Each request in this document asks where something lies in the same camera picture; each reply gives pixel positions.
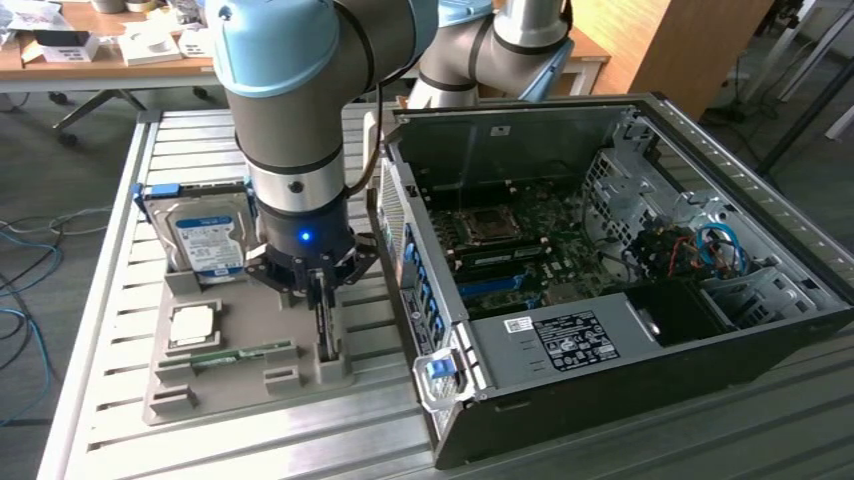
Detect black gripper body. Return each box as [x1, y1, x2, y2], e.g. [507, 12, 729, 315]
[256, 198, 359, 295]

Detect graphics card with metal bracket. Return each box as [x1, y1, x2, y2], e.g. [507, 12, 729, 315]
[311, 279, 346, 364]

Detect hard disk in blue carrier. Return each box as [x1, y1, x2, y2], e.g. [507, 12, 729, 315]
[132, 182, 263, 287]

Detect grey parts rack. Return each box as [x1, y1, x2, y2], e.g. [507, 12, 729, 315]
[143, 249, 355, 429]

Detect silver CPU chip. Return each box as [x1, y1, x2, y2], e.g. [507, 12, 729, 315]
[167, 307, 219, 349]

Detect green RAM stick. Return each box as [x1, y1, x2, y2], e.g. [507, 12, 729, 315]
[189, 339, 295, 371]

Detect CPU socket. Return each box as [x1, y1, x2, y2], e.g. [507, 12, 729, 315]
[452, 207, 519, 246]

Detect black installed RAM stick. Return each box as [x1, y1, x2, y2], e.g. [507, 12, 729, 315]
[459, 247, 552, 271]

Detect blue case latch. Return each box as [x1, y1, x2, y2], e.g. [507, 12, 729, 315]
[426, 352, 456, 382]

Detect green motherboard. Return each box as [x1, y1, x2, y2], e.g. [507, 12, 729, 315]
[426, 184, 635, 319]

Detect grey power supply unit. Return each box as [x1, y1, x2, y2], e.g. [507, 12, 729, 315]
[468, 292, 662, 391]

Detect silver metal drive cage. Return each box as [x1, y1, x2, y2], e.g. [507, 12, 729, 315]
[583, 147, 675, 251]

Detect grey wheeled desk leg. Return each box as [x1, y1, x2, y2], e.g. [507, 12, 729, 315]
[49, 87, 152, 146]

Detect small white labelled box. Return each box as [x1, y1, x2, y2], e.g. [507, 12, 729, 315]
[177, 27, 219, 59]

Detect wooden desk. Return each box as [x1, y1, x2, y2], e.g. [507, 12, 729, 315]
[0, 0, 612, 109]

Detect white flat box round inset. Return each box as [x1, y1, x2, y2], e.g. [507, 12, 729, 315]
[117, 27, 183, 67]

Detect black open PC case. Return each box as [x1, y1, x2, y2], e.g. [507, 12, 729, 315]
[362, 91, 854, 471]

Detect white box with black lid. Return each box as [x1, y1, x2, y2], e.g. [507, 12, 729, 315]
[32, 29, 101, 64]

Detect silver disk bay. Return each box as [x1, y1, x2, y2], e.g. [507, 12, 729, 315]
[699, 267, 822, 331]

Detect wooden cabinet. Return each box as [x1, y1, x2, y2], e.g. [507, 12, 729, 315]
[570, 0, 779, 121]

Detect black camera cable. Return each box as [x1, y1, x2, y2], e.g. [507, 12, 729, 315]
[346, 74, 392, 194]

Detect grey floor cable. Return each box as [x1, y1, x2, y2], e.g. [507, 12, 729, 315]
[0, 207, 112, 236]

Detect blue floor cable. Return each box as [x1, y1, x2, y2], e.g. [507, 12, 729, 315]
[0, 219, 65, 426]

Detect black red power wire bundle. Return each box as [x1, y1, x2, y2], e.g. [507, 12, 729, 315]
[626, 224, 709, 281]

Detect blue data wire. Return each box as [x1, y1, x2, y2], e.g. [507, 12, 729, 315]
[693, 222, 749, 279]

